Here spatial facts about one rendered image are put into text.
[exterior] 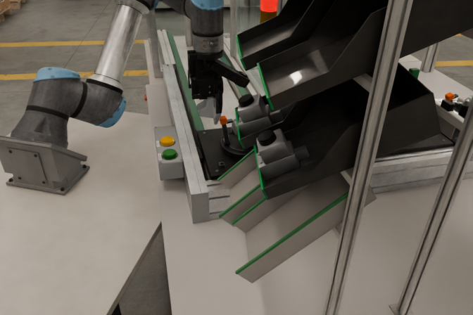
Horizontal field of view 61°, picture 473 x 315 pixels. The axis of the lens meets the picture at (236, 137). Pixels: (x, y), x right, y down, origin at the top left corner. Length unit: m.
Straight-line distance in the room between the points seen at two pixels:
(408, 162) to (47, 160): 1.00
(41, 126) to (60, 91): 0.11
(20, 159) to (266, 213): 0.73
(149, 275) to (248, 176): 1.25
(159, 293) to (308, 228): 1.41
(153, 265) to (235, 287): 1.23
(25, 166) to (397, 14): 1.04
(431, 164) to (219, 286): 0.70
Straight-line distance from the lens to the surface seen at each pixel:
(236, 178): 0.96
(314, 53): 0.66
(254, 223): 0.85
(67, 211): 1.19
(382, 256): 1.06
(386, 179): 1.22
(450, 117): 0.71
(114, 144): 1.43
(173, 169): 1.14
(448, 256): 1.13
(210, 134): 1.22
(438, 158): 1.28
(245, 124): 0.77
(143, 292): 2.05
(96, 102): 1.28
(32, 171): 1.26
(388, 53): 0.52
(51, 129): 1.21
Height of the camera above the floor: 1.61
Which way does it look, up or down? 32 degrees down
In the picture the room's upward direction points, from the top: 1 degrees clockwise
